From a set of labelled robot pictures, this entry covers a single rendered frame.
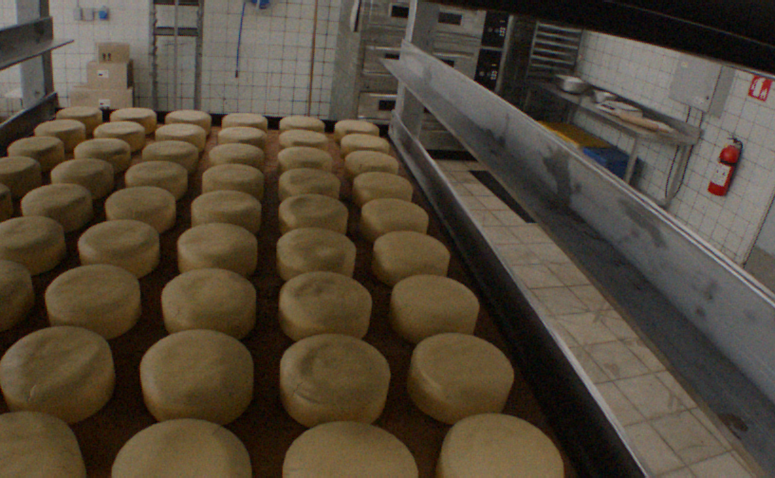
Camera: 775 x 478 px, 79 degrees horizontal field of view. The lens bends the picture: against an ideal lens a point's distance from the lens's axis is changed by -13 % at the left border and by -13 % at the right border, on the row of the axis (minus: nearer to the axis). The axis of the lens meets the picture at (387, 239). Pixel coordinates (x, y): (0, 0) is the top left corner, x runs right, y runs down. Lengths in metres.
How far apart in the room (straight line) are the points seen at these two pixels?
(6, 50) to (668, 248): 0.57
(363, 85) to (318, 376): 4.89
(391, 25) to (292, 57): 1.36
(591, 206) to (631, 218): 0.03
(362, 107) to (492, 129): 4.75
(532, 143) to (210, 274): 0.20
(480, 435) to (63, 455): 0.16
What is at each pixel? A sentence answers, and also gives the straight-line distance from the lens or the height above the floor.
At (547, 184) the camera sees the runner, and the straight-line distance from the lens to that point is 0.30.
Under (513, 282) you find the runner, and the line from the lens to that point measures 0.33.
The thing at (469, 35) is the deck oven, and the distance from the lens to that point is 5.37.
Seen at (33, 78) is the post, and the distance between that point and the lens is 0.70.
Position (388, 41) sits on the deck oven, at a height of 1.15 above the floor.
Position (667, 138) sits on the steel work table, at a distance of 4.89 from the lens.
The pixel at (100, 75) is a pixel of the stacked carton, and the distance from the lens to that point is 5.63.
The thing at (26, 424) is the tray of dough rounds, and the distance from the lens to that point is 0.23.
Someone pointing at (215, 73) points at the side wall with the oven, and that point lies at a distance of 5.92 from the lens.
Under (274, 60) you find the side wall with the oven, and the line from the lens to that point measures 5.93.
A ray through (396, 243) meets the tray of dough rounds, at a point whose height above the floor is 1.51.
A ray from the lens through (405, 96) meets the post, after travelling 0.66.
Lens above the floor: 1.67
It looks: 26 degrees down
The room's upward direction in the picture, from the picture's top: 9 degrees clockwise
